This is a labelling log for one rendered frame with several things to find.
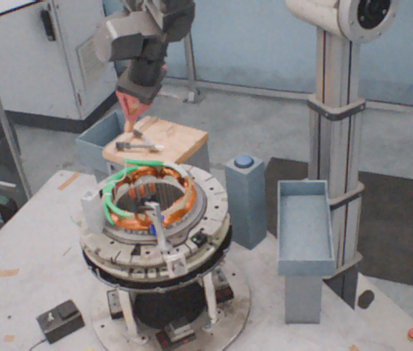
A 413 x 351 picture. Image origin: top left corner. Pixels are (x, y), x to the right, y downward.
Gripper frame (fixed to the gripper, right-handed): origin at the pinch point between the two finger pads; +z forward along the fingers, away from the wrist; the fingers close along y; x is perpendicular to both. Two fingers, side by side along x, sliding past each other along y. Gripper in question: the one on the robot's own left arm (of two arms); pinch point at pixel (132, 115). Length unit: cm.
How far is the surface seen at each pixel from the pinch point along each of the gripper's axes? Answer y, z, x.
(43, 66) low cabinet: -182, 139, -102
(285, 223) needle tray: -6.4, 16.2, 36.6
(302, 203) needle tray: -13.7, 15.4, 39.0
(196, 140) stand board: -29.3, 23.2, 11.1
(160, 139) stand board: -28.4, 26.9, 2.3
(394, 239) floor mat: -114, 99, 106
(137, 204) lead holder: 13.1, 7.7, 7.9
